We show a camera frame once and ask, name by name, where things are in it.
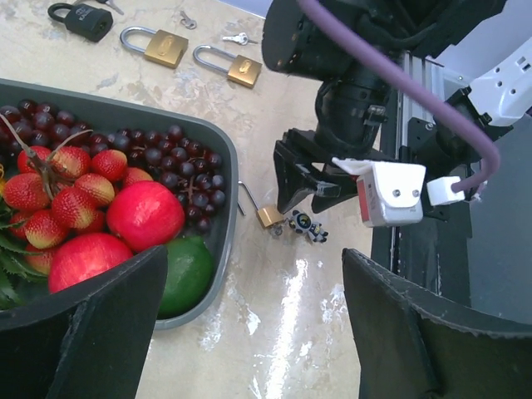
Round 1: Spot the small key with ring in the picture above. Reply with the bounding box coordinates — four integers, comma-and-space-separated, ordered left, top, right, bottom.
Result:
221, 32, 258, 46

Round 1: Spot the grey fruit tray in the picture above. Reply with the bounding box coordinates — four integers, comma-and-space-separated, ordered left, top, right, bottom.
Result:
1, 80, 239, 330

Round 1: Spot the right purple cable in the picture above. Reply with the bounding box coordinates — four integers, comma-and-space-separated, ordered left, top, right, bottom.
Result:
295, 0, 500, 196

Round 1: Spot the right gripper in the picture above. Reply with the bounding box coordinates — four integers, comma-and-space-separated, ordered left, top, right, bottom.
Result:
273, 128, 397, 214

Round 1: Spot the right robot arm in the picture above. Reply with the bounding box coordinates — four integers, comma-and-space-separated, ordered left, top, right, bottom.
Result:
262, 1, 531, 213

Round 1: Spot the large padlock silver key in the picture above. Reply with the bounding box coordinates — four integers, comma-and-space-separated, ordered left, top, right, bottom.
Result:
180, 11, 197, 30

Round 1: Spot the left red apple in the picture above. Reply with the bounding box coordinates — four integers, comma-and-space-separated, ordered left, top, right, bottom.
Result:
48, 233, 133, 293

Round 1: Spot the black Kaijing padlock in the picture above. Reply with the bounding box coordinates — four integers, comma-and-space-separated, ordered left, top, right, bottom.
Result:
47, 2, 114, 42

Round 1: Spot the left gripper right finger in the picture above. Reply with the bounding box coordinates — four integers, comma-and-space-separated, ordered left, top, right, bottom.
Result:
342, 249, 531, 398

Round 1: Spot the strawberry pile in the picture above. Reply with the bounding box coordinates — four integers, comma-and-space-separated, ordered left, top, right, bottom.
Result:
1, 145, 150, 275

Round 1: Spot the green lime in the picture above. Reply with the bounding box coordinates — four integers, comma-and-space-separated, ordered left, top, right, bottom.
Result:
158, 236, 214, 319

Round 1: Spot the red apple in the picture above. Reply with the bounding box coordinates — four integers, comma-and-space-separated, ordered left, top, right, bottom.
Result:
106, 180, 185, 253
48, 233, 133, 293

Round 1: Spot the aluminium frame rail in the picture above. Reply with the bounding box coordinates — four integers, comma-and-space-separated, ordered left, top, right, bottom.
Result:
396, 52, 445, 162

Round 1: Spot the large brass padlock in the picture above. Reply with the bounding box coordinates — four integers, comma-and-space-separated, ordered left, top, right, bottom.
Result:
120, 26, 189, 69

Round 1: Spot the right red apple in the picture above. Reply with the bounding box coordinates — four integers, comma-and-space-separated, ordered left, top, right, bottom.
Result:
106, 180, 185, 253

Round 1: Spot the purple grape bunch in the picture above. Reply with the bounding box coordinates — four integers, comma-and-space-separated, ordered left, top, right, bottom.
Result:
1, 99, 226, 234

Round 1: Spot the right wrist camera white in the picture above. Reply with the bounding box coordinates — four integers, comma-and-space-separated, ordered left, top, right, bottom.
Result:
332, 157, 466, 228

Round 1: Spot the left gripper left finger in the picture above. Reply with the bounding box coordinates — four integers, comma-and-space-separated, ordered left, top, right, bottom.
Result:
1, 246, 167, 398

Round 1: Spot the small brass padlock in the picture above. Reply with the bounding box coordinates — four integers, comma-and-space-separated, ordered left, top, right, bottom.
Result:
238, 180, 285, 237

